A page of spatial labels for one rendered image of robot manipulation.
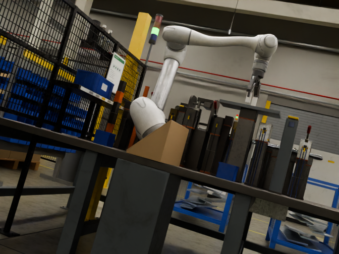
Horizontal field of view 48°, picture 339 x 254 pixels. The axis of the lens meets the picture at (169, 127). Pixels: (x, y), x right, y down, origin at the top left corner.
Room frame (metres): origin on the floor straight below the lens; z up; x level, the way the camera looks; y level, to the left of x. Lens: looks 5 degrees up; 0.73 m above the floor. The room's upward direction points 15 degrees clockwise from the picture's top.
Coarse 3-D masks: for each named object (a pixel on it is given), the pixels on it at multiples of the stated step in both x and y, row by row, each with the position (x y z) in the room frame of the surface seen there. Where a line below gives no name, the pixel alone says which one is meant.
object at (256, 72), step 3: (252, 72) 2.30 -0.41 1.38; (255, 72) 2.28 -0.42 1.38; (258, 72) 2.27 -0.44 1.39; (261, 72) 2.27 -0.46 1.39; (252, 75) 2.30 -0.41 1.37; (255, 75) 2.27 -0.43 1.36; (258, 75) 2.27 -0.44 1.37; (261, 75) 2.27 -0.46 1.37; (258, 78) 2.30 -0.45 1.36; (261, 78) 2.31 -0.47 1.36; (255, 81) 2.27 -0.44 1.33
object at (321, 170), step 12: (276, 144) 10.12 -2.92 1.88; (324, 156) 9.79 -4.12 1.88; (336, 156) 9.72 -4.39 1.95; (312, 168) 9.86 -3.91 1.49; (324, 168) 9.78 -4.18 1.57; (336, 168) 9.70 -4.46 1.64; (324, 180) 9.76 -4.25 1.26; (336, 180) 9.68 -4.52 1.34; (312, 192) 9.82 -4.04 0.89; (324, 192) 9.74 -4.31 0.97; (324, 204) 9.72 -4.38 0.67; (288, 216) 9.94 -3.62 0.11
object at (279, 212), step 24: (48, 144) 3.00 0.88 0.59; (96, 168) 2.12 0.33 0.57; (0, 192) 2.63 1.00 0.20; (24, 192) 2.90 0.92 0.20; (48, 192) 3.22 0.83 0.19; (72, 192) 3.61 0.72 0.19; (72, 216) 2.10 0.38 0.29; (240, 216) 1.86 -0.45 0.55; (312, 216) 3.12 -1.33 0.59; (72, 240) 2.09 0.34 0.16; (240, 240) 1.86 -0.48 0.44; (336, 240) 3.10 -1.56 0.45
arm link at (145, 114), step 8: (136, 104) 2.11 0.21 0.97; (144, 104) 2.09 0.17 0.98; (152, 104) 2.11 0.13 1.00; (136, 112) 2.09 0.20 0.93; (144, 112) 2.07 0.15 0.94; (152, 112) 2.08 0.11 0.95; (136, 120) 2.10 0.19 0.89; (144, 120) 2.06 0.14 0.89; (152, 120) 2.06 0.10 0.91; (160, 120) 2.08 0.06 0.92; (136, 128) 2.16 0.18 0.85; (144, 128) 2.06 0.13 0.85
